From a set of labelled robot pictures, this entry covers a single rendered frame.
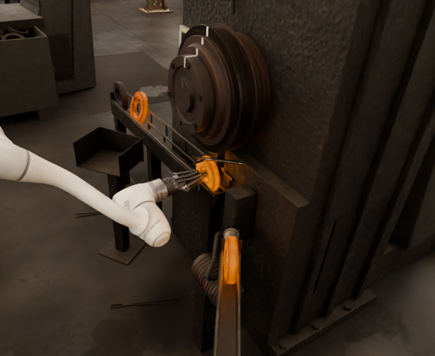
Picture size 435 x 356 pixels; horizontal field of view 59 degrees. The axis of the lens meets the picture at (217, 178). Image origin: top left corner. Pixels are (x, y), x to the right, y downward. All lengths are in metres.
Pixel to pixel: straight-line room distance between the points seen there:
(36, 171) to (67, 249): 1.22
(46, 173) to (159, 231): 0.42
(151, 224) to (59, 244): 1.18
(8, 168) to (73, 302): 1.09
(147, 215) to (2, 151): 0.50
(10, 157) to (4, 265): 1.30
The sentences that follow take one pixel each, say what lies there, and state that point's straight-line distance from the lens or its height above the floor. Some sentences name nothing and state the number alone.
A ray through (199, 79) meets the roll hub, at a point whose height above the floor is 1.21.
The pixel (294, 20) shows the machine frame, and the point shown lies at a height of 1.41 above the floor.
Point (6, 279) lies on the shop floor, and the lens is 2.39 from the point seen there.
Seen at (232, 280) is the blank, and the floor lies 0.70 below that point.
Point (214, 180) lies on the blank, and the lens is 1.60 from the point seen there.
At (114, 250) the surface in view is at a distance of 2.37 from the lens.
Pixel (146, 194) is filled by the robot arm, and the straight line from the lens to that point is 1.51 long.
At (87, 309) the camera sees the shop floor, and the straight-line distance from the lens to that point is 2.14.
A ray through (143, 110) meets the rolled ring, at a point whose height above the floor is 0.72.
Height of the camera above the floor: 1.66
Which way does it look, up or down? 34 degrees down
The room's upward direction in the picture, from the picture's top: 4 degrees clockwise
